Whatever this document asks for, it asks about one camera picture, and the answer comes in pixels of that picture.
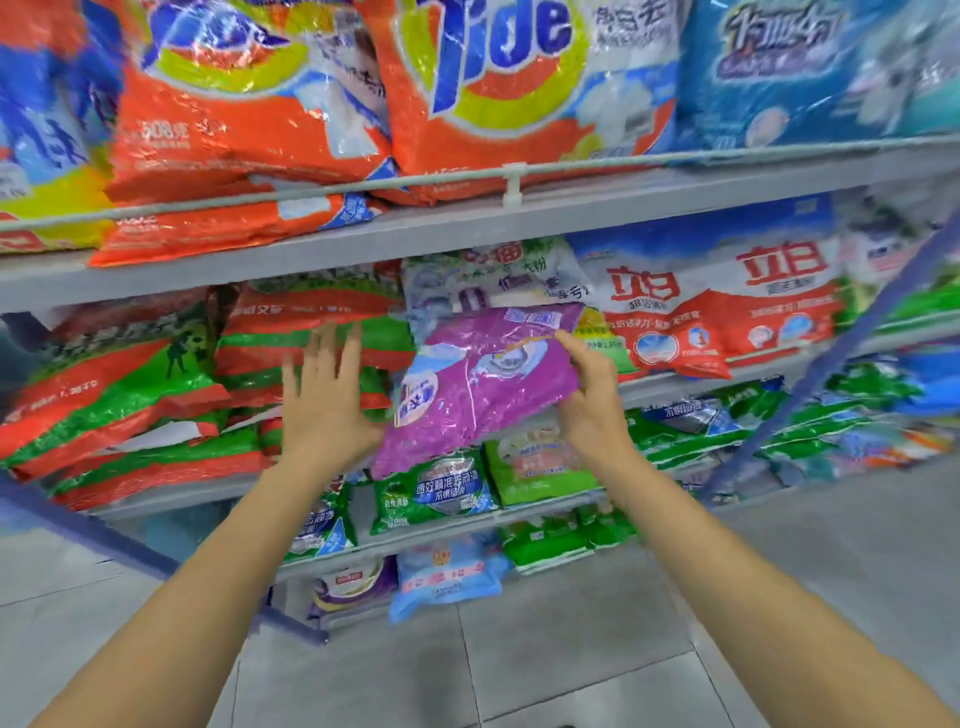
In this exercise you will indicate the white purple detergent bag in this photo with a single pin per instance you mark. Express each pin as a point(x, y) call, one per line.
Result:
point(352, 585)

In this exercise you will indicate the orange yellow-swirl detergent bag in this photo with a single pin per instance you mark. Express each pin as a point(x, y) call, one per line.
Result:
point(247, 127)
point(487, 135)

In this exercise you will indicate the orange blue detergent bag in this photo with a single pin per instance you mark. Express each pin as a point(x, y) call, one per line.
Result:
point(52, 150)
point(225, 225)

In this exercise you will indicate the blue white detergent bag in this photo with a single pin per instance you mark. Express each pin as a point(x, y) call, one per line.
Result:
point(787, 75)

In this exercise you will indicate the person's right forearm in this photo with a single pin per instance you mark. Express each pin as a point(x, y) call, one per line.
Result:
point(780, 592)

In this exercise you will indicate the red green detergent bag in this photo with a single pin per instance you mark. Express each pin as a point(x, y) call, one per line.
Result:
point(112, 390)
point(315, 307)

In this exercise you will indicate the green white-blue detergent bag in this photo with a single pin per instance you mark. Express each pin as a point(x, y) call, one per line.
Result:
point(487, 277)

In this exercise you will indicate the person's left forearm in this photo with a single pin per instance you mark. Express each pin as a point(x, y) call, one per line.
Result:
point(202, 600)

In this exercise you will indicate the person's left hand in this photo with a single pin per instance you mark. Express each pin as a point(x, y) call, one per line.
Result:
point(330, 427)

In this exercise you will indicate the person's right hand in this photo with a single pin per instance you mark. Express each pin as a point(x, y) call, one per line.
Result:
point(600, 412)

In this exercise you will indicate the green blue detergent bag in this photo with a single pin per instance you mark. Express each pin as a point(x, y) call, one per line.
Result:
point(322, 525)
point(435, 491)

